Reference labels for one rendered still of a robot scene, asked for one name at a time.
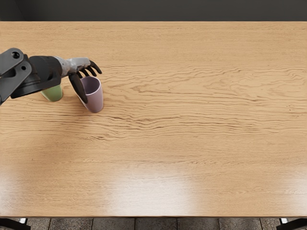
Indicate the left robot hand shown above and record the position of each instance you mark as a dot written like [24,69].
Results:
[74,64]

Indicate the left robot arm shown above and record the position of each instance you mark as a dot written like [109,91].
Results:
[28,72]

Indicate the green cup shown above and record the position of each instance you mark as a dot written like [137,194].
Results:
[53,94]

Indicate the lilac cup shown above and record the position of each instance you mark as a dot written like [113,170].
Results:
[95,100]

